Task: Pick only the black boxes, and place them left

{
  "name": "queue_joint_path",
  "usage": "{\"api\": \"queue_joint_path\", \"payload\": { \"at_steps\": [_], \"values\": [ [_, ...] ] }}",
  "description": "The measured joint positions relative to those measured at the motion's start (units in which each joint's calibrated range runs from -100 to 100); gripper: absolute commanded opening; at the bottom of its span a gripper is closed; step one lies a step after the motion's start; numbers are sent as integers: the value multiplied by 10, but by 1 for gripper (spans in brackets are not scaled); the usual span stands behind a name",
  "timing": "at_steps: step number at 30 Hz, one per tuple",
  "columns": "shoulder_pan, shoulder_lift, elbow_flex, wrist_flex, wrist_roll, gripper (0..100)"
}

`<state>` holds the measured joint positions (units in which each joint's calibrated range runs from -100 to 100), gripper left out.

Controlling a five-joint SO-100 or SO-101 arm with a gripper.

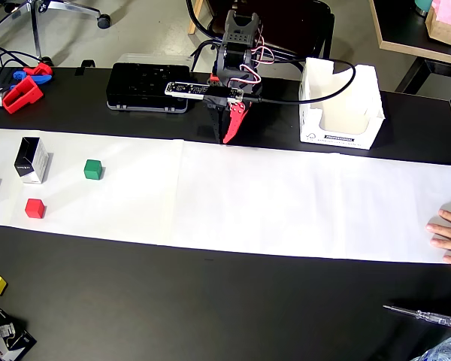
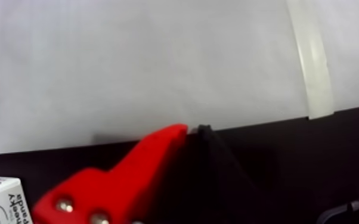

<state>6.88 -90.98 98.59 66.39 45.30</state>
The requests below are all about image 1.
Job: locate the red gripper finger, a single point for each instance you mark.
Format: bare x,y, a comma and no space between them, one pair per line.
236,118

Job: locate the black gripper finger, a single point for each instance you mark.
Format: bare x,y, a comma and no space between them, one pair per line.
217,120

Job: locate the long white paper sheet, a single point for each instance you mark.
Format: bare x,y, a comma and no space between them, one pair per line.
248,195

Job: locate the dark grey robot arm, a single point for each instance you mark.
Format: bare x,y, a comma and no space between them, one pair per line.
240,34

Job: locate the red printed clip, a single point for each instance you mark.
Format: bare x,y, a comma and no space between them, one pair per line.
213,78

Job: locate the black chair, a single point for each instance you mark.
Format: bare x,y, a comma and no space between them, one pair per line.
285,22

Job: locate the black plastic case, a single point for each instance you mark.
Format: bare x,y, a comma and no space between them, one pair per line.
146,86

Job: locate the light wooden leg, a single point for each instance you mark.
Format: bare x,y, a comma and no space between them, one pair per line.
194,17

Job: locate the white open cardboard box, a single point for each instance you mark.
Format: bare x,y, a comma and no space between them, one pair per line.
338,141

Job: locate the green wooden cube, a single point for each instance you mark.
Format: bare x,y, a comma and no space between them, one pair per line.
93,170

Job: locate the black table clamp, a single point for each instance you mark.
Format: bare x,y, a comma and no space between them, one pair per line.
87,63

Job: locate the black table with wooden edge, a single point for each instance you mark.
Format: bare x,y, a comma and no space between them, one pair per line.
402,26

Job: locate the blue printed part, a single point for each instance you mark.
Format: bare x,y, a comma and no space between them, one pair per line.
19,75
41,79

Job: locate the small red printed part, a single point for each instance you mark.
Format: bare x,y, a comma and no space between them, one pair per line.
41,69

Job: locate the teal cup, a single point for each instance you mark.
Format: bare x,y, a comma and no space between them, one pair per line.
422,5

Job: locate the brown cardboard box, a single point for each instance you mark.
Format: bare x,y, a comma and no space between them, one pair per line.
439,28

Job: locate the large red printed part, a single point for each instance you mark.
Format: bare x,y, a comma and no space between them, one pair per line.
20,94

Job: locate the red wooden cube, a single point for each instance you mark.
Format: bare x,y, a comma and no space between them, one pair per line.
35,208

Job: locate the chrome office chair base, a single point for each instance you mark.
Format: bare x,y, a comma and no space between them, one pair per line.
36,26

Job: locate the black product box with picture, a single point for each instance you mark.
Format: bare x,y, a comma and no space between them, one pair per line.
7,338

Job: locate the clear plastic water bottle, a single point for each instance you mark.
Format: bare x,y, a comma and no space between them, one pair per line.
447,351

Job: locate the long camera circuit board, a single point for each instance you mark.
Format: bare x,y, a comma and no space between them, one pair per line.
184,88

